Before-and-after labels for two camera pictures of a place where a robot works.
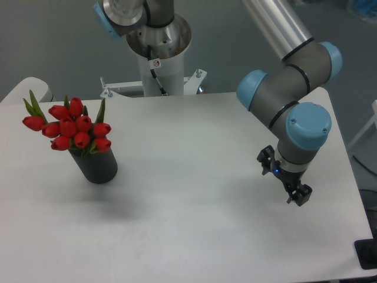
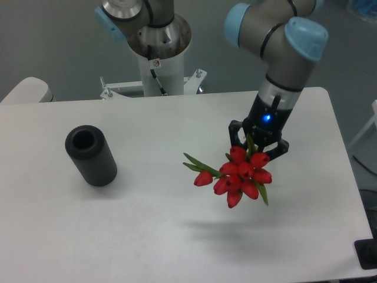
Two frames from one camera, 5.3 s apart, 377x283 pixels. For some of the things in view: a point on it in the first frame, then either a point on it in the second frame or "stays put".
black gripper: (302, 193) → (264, 122)
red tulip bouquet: (69, 127) → (243, 174)
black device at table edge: (366, 252) stays put
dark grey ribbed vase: (97, 168) stays put
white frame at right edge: (374, 119) stays put
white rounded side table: (39, 88) stays put
